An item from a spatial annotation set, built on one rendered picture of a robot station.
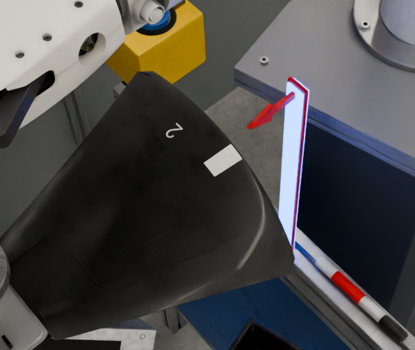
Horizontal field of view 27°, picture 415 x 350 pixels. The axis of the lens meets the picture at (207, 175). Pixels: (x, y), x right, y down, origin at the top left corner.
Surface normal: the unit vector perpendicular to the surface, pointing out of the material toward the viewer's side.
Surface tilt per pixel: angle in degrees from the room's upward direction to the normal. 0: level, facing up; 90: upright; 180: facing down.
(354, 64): 0
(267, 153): 0
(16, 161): 90
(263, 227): 25
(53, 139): 90
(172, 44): 90
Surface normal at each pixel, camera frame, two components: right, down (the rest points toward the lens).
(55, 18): 0.09, -0.44
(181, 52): 0.65, 0.63
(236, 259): 0.29, -0.31
